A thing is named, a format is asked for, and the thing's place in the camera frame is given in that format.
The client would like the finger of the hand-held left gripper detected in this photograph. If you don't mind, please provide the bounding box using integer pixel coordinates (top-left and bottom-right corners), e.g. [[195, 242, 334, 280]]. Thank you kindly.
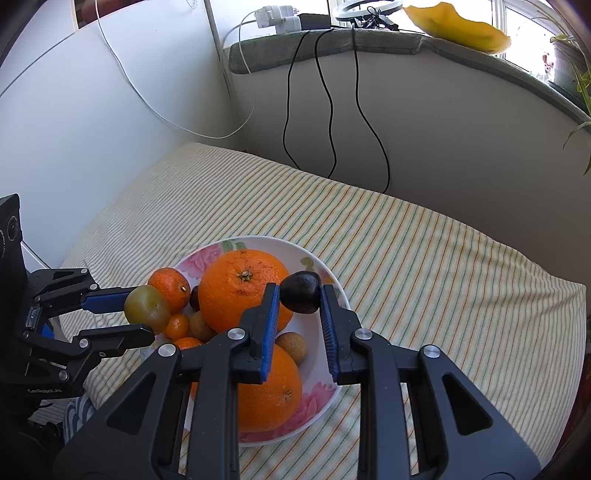
[[30, 268, 137, 319], [21, 323, 156, 370]]

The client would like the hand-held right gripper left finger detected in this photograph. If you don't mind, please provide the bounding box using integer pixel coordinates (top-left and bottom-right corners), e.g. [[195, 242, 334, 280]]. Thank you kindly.
[[53, 282, 282, 480]]

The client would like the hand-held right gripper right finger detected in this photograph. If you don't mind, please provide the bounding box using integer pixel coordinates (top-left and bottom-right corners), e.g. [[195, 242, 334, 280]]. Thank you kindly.
[[321, 284, 543, 480]]

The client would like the green plum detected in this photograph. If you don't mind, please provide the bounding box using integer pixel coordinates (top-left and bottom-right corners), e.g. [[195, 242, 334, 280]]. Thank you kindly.
[[124, 285, 171, 335]]

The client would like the large orange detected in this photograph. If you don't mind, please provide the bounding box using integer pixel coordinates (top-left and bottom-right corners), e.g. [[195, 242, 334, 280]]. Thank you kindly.
[[190, 344, 304, 433], [198, 249, 296, 334]]

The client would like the floral white plate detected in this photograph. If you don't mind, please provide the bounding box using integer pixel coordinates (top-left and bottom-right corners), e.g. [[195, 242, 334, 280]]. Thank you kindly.
[[154, 236, 354, 448]]

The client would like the brown longan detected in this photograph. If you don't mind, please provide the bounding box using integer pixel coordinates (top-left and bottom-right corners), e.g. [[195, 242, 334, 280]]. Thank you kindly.
[[276, 332, 308, 365], [189, 310, 217, 343]]

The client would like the blue patterned cloth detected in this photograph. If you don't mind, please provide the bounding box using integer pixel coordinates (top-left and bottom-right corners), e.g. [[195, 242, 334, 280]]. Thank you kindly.
[[62, 396, 96, 445]]

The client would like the striped cloth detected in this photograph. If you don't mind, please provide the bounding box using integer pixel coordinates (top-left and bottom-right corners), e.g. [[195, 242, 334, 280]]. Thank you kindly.
[[60, 142, 587, 480]]

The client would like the white pipe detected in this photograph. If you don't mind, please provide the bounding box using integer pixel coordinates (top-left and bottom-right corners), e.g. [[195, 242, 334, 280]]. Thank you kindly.
[[204, 0, 232, 100]]

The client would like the white power strip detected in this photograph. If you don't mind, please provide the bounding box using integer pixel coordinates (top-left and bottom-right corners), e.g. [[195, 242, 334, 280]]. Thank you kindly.
[[255, 6, 296, 27]]

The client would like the yellow plastic dish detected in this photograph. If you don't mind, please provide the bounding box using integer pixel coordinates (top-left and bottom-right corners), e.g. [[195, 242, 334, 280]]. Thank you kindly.
[[403, 2, 512, 52]]

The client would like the green potted plant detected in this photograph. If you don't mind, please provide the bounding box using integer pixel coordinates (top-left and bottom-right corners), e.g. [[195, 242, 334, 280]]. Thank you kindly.
[[531, 0, 591, 176]]

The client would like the black cable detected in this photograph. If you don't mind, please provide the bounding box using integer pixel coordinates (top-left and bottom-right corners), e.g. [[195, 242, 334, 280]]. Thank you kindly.
[[283, 28, 309, 171], [315, 30, 337, 180], [352, 25, 391, 193]]

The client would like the white cable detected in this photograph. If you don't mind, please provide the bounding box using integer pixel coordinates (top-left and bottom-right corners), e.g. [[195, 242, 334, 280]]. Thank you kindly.
[[95, 0, 257, 139]]

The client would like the white ring light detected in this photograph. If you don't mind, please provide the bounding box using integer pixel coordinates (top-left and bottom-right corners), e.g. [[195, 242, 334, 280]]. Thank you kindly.
[[335, 4, 399, 31]]

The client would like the white window frame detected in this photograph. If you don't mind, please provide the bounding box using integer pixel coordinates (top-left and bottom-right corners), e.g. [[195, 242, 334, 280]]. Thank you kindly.
[[490, 0, 568, 79]]

